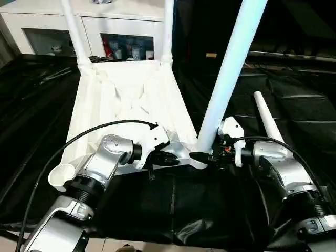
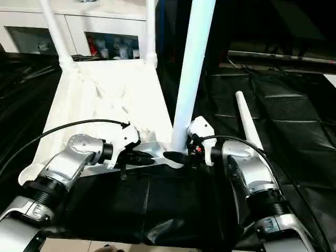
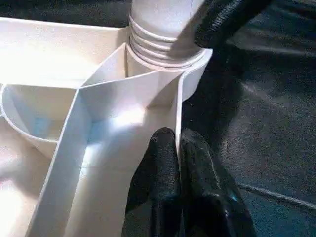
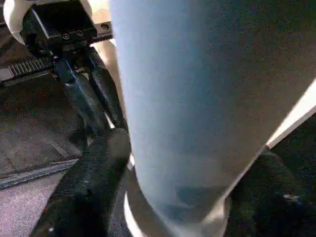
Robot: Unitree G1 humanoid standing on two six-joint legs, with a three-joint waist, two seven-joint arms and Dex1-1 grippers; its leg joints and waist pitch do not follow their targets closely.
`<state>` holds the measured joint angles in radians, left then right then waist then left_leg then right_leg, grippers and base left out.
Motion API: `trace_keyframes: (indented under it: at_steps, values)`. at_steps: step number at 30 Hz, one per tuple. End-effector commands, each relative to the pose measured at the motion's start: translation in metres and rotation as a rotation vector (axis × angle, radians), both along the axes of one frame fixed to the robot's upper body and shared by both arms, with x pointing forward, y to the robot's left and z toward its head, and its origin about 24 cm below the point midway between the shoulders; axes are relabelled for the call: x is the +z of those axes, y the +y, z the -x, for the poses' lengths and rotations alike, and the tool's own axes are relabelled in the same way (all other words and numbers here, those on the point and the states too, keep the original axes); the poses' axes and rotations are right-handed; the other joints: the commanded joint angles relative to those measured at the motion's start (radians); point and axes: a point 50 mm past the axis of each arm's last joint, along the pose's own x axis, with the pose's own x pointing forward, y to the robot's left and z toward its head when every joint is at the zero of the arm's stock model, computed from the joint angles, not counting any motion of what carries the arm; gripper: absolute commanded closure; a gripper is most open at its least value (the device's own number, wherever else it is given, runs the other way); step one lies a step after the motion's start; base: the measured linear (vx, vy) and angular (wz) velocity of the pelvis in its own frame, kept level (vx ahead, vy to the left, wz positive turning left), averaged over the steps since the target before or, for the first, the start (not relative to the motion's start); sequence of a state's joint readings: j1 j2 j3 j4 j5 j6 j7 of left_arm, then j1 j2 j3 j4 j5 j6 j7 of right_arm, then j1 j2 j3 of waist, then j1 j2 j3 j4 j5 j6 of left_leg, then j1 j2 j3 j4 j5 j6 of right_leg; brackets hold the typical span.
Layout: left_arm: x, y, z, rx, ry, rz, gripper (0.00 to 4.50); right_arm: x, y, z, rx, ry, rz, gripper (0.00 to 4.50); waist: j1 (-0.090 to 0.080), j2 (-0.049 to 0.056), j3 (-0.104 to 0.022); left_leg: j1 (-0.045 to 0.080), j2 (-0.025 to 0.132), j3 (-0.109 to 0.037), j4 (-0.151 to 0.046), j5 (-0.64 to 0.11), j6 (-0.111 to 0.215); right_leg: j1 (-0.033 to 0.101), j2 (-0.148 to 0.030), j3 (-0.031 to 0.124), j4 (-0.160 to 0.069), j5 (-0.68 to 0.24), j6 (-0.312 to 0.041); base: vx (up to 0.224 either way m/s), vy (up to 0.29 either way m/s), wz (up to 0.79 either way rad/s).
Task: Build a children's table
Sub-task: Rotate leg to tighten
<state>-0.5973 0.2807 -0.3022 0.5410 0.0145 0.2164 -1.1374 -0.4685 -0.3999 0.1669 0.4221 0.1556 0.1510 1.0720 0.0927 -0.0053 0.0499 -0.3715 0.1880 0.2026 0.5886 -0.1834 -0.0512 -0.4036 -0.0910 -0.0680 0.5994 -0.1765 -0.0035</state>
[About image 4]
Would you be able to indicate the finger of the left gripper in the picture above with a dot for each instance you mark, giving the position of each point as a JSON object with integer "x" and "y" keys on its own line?
{"x": 84, "y": 103}
{"x": 106, "y": 81}

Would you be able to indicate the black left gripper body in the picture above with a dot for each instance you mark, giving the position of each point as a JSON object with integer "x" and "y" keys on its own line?
{"x": 61, "y": 22}

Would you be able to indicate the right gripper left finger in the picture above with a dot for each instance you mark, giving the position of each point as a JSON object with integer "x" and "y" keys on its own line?
{"x": 86, "y": 197}

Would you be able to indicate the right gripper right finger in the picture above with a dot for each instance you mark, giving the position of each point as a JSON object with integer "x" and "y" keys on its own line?
{"x": 271, "y": 209}

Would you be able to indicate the white plastic table leg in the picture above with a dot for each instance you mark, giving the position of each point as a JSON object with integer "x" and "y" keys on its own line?
{"x": 192, "y": 98}

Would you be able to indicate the black mat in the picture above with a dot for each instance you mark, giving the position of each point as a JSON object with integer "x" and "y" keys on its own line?
{"x": 24, "y": 135}

